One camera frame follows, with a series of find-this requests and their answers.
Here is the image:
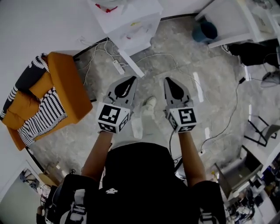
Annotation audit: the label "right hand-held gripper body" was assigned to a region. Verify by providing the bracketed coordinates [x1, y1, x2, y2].
[164, 100, 199, 133]

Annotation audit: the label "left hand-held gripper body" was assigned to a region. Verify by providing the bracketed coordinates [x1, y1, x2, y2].
[97, 95, 132, 134]

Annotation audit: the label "white water dispenser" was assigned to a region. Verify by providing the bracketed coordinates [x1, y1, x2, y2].
[87, 0, 164, 78]

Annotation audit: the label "person's right forearm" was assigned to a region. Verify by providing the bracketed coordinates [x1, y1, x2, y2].
[178, 130, 207, 188]

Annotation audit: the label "person's left forearm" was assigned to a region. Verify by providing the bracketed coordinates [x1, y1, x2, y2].
[82, 130, 114, 182]

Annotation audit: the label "person's right shoe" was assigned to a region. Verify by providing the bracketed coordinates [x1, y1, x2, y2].
[142, 96, 157, 112]

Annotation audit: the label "person's light trousers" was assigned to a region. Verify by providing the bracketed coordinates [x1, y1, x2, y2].
[112, 105, 170, 154]

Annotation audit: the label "orange sofa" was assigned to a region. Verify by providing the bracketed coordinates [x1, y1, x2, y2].
[2, 52, 94, 151]

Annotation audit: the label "black white striped blanket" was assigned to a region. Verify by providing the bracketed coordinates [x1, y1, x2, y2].
[0, 53, 68, 146]

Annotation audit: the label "teal waste bin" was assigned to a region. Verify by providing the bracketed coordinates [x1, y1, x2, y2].
[192, 21, 218, 43]

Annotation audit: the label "person's black shirt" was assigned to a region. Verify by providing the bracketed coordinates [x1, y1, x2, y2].
[59, 142, 226, 224]

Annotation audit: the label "wooden stool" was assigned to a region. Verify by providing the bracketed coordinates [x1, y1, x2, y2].
[38, 161, 61, 186]

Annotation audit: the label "orange cushion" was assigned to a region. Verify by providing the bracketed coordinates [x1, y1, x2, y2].
[6, 72, 55, 130]

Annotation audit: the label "black adapter with cable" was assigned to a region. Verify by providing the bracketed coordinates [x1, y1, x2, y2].
[200, 76, 247, 154]

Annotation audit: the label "black frame chair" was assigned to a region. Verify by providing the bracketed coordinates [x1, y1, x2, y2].
[244, 115, 278, 147]

